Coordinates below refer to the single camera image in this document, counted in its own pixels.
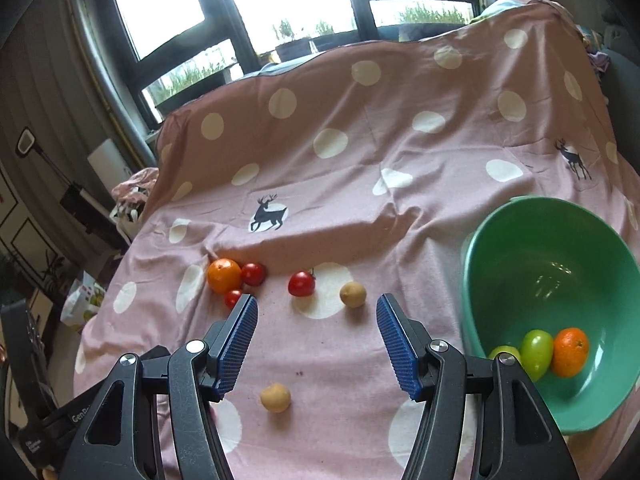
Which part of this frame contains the small yellow potato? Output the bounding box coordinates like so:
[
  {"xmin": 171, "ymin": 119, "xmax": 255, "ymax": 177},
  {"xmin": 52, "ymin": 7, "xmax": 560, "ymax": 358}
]
[
  {"xmin": 340, "ymin": 281, "xmax": 366, "ymax": 308},
  {"xmin": 260, "ymin": 383, "xmax": 291, "ymax": 414}
]

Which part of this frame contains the large orange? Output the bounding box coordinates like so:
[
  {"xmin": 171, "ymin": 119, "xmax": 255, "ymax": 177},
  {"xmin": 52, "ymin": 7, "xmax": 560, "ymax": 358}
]
[{"xmin": 551, "ymin": 327, "xmax": 591, "ymax": 379}]

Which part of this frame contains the white cylindrical appliance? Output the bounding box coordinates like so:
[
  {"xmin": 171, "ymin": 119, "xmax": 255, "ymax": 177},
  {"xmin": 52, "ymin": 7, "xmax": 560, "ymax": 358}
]
[{"xmin": 87, "ymin": 139, "xmax": 132, "ymax": 196}]

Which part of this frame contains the black box on stand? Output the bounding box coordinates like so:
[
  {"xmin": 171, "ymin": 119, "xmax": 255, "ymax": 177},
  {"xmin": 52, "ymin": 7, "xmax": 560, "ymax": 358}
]
[{"xmin": 60, "ymin": 184, "xmax": 118, "ymax": 233}]

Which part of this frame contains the black planter with green plants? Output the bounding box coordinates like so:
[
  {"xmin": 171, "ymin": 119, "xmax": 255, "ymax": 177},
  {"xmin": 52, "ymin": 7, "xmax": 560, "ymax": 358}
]
[
  {"xmin": 155, "ymin": 57, "xmax": 232, "ymax": 111},
  {"xmin": 310, "ymin": 20, "xmax": 362, "ymax": 53},
  {"xmin": 274, "ymin": 20, "xmax": 315, "ymax": 62},
  {"xmin": 399, "ymin": 4, "xmax": 474, "ymax": 43}
]

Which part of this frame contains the colourful cloth pile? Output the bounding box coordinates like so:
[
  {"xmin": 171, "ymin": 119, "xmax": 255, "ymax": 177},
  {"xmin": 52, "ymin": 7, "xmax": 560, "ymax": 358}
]
[{"xmin": 580, "ymin": 25, "xmax": 613, "ymax": 73}]

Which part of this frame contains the floral cloth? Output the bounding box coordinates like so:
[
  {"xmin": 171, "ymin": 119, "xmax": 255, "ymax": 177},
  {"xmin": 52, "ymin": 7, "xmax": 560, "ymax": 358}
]
[{"xmin": 111, "ymin": 167, "xmax": 161, "ymax": 233}]

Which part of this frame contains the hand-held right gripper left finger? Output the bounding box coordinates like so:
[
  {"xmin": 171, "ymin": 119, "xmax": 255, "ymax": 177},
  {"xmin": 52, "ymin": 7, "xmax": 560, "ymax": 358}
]
[{"xmin": 59, "ymin": 294, "xmax": 260, "ymax": 480}]

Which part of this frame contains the small orange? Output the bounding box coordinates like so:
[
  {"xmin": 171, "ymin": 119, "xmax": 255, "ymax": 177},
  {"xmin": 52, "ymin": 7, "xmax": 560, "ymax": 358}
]
[{"xmin": 207, "ymin": 258, "xmax": 243, "ymax": 295}]

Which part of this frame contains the pink polka dot deer blanket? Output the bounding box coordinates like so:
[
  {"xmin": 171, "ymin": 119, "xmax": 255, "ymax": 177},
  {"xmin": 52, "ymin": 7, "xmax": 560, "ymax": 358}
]
[{"xmin": 74, "ymin": 0, "xmax": 640, "ymax": 480}]

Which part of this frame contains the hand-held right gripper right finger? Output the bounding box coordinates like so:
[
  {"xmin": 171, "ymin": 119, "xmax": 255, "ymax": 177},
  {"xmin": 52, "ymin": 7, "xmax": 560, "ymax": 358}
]
[{"xmin": 376, "ymin": 294, "xmax": 581, "ymax": 480}]

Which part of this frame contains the dark green sofa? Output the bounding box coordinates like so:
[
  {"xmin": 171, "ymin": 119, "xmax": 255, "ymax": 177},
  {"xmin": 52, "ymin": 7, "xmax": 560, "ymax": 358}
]
[{"xmin": 600, "ymin": 5, "xmax": 640, "ymax": 171}]

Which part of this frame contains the green plastic bowl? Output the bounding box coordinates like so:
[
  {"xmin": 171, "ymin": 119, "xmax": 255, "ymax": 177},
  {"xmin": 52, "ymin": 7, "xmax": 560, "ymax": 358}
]
[{"xmin": 461, "ymin": 196, "xmax": 640, "ymax": 436}]

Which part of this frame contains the black framed window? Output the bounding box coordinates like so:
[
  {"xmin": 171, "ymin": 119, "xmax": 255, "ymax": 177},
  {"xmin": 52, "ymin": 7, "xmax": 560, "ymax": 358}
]
[{"xmin": 70, "ymin": 0, "xmax": 486, "ymax": 131}]

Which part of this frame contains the light green fruit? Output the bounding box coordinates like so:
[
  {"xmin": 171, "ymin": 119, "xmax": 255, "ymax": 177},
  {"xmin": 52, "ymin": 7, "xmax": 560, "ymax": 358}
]
[{"xmin": 487, "ymin": 345, "xmax": 523, "ymax": 367}]

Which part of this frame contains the green tomato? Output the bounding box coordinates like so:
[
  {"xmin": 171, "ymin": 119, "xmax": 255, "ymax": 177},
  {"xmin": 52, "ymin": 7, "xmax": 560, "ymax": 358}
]
[{"xmin": 520, "ymin": 329, "xmax": 555, "ymax": 383}]

